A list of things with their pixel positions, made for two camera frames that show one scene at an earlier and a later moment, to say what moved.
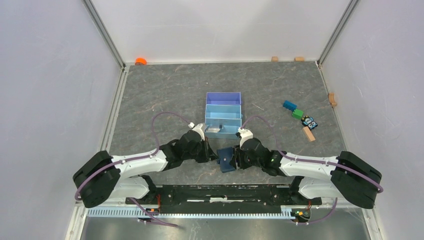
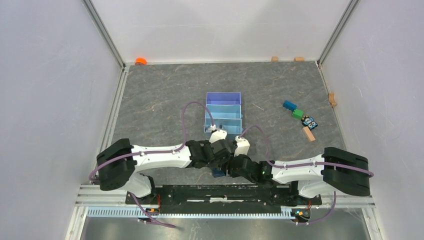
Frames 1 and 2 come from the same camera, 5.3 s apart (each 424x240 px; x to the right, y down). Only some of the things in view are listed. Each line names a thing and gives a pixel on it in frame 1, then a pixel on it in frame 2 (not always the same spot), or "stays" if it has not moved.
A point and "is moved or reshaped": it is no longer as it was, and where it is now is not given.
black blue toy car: x=307 y=121 stays
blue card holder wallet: x=224 y=155 is moved or reshaped
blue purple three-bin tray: x=223 y=115 stays
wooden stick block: x=309 y=134 stays
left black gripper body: x=200 y=154 → x=219 y=161
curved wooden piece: x=331 y=96 stays
